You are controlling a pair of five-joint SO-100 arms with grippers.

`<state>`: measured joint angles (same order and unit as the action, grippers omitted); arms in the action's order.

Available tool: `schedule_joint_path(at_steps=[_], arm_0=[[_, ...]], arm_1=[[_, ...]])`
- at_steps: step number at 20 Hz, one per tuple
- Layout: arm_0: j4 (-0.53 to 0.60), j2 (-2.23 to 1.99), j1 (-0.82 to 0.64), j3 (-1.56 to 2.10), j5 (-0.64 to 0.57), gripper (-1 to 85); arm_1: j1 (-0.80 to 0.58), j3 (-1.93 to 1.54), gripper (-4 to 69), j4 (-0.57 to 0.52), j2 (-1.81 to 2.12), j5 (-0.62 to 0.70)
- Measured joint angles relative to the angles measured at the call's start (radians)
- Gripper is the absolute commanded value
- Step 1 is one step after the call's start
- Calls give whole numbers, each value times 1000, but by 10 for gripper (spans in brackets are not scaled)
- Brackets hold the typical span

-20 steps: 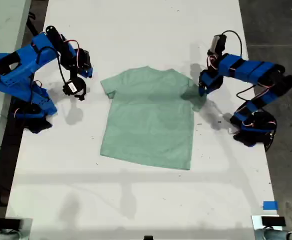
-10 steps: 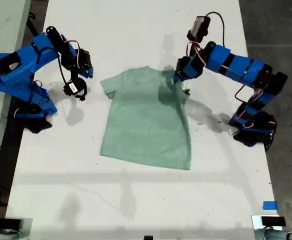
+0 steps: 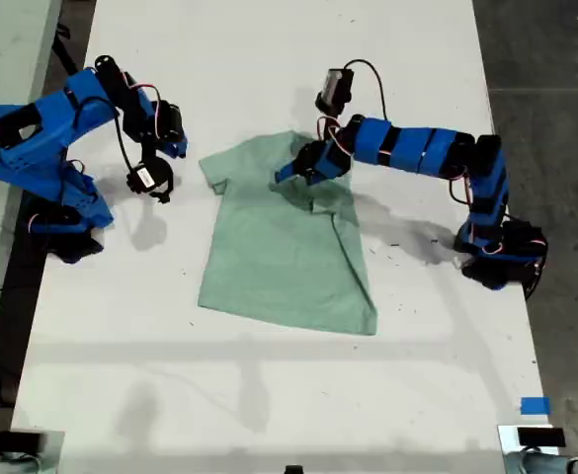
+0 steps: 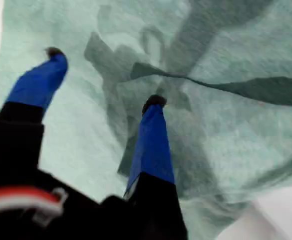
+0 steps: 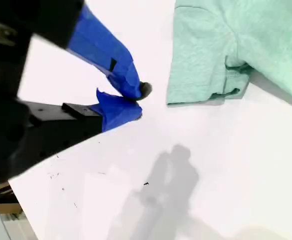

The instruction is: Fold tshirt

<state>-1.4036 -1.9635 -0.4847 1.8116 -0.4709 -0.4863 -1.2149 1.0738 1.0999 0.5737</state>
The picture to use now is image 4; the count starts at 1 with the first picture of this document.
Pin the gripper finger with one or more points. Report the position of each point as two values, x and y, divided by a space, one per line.
153 155
36 85

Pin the pale green T-shirt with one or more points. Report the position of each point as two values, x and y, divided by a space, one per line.
235 137

